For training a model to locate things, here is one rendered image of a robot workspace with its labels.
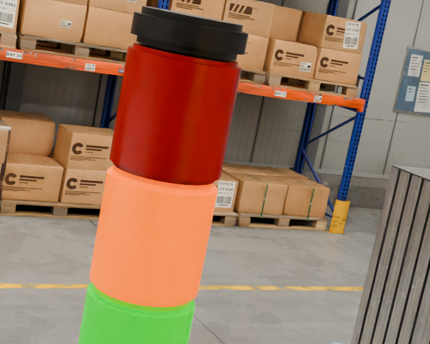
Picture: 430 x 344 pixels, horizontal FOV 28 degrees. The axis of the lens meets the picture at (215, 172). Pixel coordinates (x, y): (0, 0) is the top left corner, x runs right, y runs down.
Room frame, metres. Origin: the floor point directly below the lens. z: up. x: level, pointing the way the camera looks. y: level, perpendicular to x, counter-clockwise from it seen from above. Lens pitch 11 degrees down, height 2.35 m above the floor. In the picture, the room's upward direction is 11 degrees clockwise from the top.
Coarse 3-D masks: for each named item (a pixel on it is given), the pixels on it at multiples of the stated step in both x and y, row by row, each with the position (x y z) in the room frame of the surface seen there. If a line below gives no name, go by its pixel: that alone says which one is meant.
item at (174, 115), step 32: (128, 64) 0.36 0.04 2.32; (160, 64) 0.35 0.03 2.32; (192, 64) 0.35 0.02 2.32; (224, 64) 0.36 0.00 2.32; (128, 96) 0.36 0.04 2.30; (160, 96) 0.35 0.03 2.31; (192, 96) 0.35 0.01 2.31; (224, 96) 0.36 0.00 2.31; (128, 128) 0.35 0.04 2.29; (160, 128) 0.35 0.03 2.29; (192, 128) 0.35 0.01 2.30; (224, 128) 0.36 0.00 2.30; (128, 160) 0.35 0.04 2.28; (160, 160) 0.35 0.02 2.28; (192, 160) 0.35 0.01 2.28
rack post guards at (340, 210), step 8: (336, 200) 9.86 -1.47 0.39; (336, 208) 9.83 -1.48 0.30; (344, 208) 9.85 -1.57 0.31; (336, 216) 9.82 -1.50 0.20; (344, 216) 9.86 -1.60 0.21; (336, 224) 9.82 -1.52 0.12; (344, 224) 9.87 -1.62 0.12; (328, 232) 9.80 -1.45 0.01; (336, 232) 9.83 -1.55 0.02; (344, 232) 9.95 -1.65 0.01
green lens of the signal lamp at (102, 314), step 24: (96, 288) 0.36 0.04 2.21; (96, 312) 0.35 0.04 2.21; (120, 312) 0.35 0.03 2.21; (144, 312) 0.35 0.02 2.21; (168, 312) 0.35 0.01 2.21; (192, 312) 0.37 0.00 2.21; (96, 336) 0.35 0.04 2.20; (120, 336) 0.35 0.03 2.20; (144, 336) 0.35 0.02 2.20; (168, 336) 0.35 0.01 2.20
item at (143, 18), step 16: (144, 16) 0.35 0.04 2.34; (160, 16) 0.35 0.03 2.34; (176, 16) 0.35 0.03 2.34; (192, 16) 0.35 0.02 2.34; (144, 32) 0.35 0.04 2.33; (160, 32) 0.35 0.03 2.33; (176, 32) 0.35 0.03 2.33; (192, 32) 0.35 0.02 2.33; (208, 32) 0.35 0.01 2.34; (224, 32) 0.35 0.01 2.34; (240, 32) 0.37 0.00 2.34; (176, 48) 0.35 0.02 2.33; (192, 48) 0.35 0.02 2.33; (208, 48) 0.35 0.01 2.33; (224, 48) 0.35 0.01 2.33; (240, 48) 0.36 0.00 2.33
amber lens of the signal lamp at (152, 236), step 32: (128, 192) 0.35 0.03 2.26; (160, 192) 0.35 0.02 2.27; (192, 192) 0.35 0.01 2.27; (128, 224) 0.35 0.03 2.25; (160, 224) 0.35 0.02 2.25; (192, 224) 0.35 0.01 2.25; (96, 256) 0.36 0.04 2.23; (128, 256) 0.35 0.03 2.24; (160, 256) 0.35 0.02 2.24; (192, 256) 0.36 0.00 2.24; (128, 288) 0.35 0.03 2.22; (160, 288) 0.35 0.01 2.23; (192, 288) 0.36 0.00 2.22
